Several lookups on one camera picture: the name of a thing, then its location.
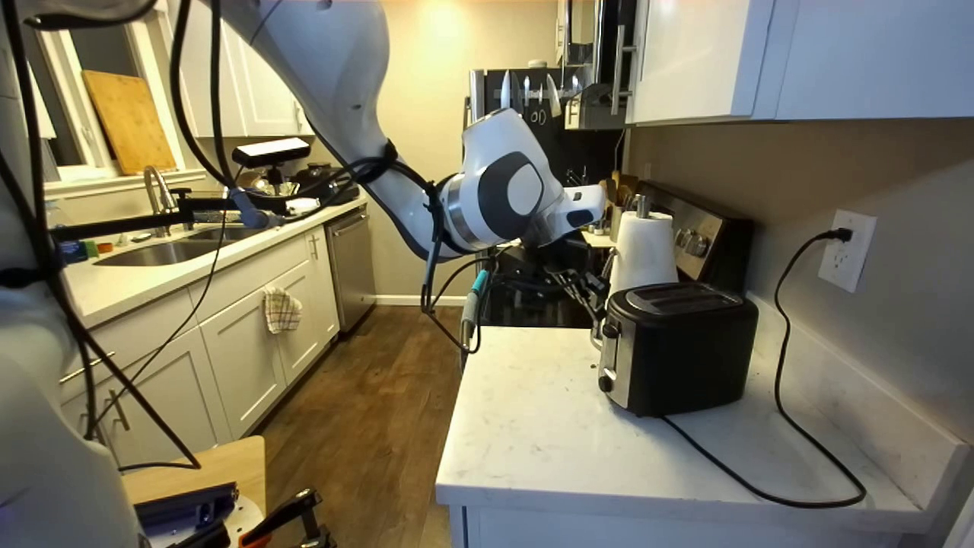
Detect wooden box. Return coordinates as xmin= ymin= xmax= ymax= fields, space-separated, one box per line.
xmin=120 ymin=432 xmax=272 ymax=523

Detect black stereo camera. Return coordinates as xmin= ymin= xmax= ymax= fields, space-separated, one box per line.
xmin=231 ymin=136 xmax=312 ymax=171

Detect white wall outlet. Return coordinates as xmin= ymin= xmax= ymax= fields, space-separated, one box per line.
xmin=815 ymin=206 xmax=881 ymax=294

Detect black toaster power cord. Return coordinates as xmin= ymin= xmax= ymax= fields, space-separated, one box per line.
xmin=655 ymin=224 xmax=870 ymax=511

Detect dark range hood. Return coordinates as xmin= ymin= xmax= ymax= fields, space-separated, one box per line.
xmin=463 ymin=65 xmax=633 ymax=136

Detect black tripod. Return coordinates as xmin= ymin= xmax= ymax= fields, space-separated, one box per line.
xmin=237 ymin=488 xmax=341 ymax=548

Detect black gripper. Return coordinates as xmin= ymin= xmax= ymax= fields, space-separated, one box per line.
xmin=518 ymin=229 xmax=619 ymax=328

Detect blue black case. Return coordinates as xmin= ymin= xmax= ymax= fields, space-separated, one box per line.
xmin=133 ymin=482 xmax=243 ymax=548

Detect wooden cutting board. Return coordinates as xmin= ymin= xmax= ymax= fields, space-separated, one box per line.
xmin=83 ymin=66 xmax=182 ymax=180

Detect black hanging cable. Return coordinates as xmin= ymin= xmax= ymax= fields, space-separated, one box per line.
xmin=0 ymin=0 xmax=206 ymax=474

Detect silver upper cabinet handle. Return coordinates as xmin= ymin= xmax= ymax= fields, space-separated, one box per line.
xmin=608 ymin=20 xmax=627 ymax=120

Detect white upper wall cabinet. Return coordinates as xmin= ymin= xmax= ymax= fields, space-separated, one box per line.
xmin=624 ymin=0 xmax=974 ymax=127

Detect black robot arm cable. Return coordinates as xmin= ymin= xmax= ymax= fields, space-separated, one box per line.
xmin=163 ymin=0 xmax=486 ymax=360

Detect chrome sink faucet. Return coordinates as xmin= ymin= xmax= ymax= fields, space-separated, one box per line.
xmin=139 ymin=163 xmax=182 ymax=217

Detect teal cable connector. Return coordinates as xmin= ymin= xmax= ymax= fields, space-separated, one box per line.
xmin=461 ymin=266 xmax=494 ymax=328

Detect stainless dishwasher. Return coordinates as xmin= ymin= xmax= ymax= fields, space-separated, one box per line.
xmin=322 ymin=206 xmax=381 ymax=337

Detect white hanging dish towel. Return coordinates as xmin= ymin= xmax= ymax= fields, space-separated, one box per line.
xmin=258 ymin=282 xmax=306 ymax=337

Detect black and steel toaster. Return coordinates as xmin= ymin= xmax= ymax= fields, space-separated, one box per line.
xmin=595 ymin=280 xmax=762 ymax=419

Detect white counter base cabinet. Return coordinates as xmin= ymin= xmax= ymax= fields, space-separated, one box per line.
xmin=442 ymin=500 xmax=940 ymax=548

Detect stainless black electric stove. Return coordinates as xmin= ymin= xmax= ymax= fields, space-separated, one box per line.
xmin=473 ymin=180 xmax=755 ymax=328

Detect white sink base cabinets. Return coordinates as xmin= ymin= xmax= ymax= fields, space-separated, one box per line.
xmin=59 ymin=224 xmax=344 ymax=471

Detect black camera mounting bar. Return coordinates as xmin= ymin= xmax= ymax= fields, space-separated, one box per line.
xmin=47 ymin=188 xmax=298 ymax=243

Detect stainless kitchen sink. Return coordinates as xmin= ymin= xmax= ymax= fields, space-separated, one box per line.
xmin=94 ymin=224 xmax=258 ymax=271

